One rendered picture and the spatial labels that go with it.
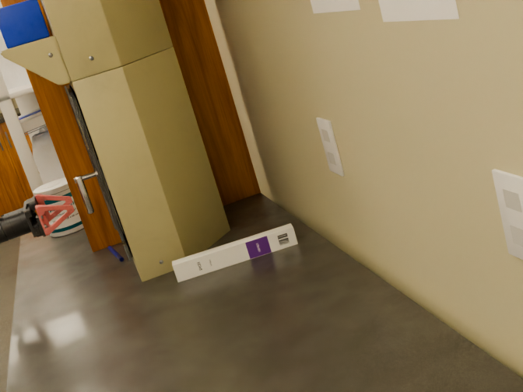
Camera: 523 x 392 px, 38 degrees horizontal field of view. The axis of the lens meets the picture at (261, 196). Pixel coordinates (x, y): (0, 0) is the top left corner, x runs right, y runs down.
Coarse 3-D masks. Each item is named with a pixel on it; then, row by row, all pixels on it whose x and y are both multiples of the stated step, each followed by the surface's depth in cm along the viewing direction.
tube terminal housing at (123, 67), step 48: (48, 0) 156; (96, 0) 158; (144, 0) 171; (96, 48) 160; (144, 48) 169; (96, 96) 162; (144, 96) 168; (96, 144) 164; (144, 144) 167; (192, 144) 181; (144, 192) 169; (192, 192) 179; (144, 240) 171; (192, 240) 178
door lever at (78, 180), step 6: (90, 174) 170; (96, 174) 170; (78, 180) 169; (78, 186) 169; (84, 186) 170; (84, 192) 170; (84, 198) 170; (84, 204) 171; (90, 204) 171; (90, 210) 171
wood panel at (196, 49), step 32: (0, 0) 188; (160, 0) 198; (192, 0) 200; (192, 32) 202; (192, 64) 203; (64, 96) 196; (192, 96) 205; (224, 96) 208; (64, 128) 198; (224, 128) 209; (64, 160) 199; (224, 160) 211; (96, 192) 203; (224, 192) 213; (256, 192) 215; (96, 224) 205
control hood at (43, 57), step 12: (12, 48) 156; (24, 48) 156; (36, 48) 157; (48, 48) 158; (12, 60) 156; (24, 60) 157; (36, 60) 157; (48, 60) 158; (60, 60) 159; (36, 72) 158; (48, 72) 159; (60, 72) 159; (60, 84) 160
